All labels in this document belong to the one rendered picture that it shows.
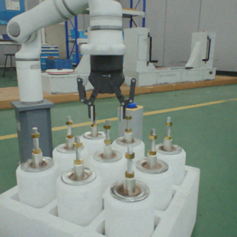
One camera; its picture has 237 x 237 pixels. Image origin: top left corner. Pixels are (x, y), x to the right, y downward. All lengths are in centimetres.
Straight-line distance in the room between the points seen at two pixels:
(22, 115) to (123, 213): 70
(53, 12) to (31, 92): 32
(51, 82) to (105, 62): 213
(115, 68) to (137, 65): 268
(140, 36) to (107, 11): 270
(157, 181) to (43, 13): 69
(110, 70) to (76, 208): 29
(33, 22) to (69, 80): 176
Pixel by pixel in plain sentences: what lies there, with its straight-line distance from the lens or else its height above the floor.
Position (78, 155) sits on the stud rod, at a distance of 52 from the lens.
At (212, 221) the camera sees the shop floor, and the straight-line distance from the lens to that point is 88.
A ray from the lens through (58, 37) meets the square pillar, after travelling 705.
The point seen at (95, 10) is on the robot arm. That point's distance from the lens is 56.
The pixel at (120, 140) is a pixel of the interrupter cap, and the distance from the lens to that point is 73.
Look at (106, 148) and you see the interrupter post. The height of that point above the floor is 28.
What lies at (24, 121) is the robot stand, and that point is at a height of 23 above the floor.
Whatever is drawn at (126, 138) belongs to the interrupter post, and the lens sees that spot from 71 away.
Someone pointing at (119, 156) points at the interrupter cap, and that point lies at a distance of 62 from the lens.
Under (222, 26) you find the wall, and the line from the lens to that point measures 641.
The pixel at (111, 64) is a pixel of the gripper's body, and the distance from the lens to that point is 54.
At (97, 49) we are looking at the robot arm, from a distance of 50.
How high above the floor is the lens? 50
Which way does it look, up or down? 15 degrees down
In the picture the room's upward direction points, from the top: straight up
